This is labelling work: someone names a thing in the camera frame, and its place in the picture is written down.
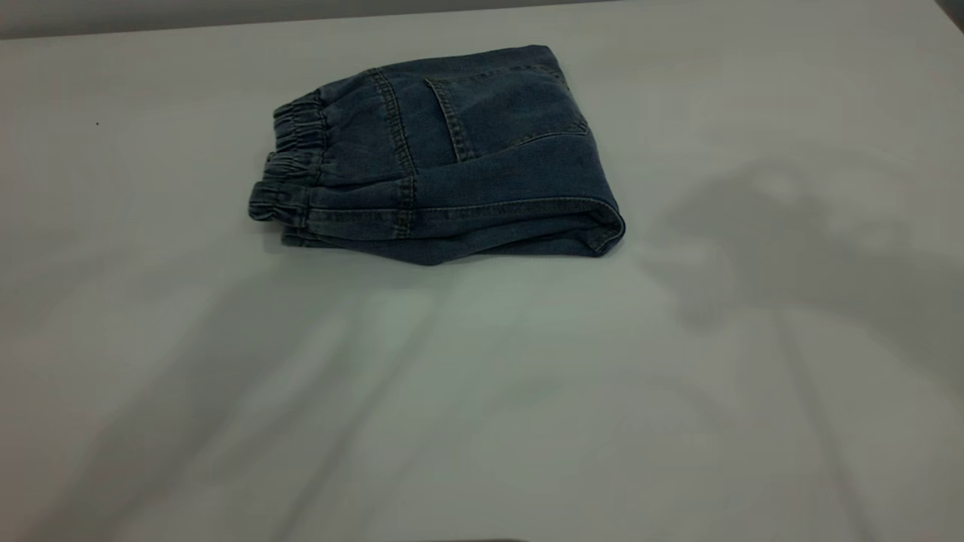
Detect blue denim jeans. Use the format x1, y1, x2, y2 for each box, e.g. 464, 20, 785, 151
247, 44, 627, 266

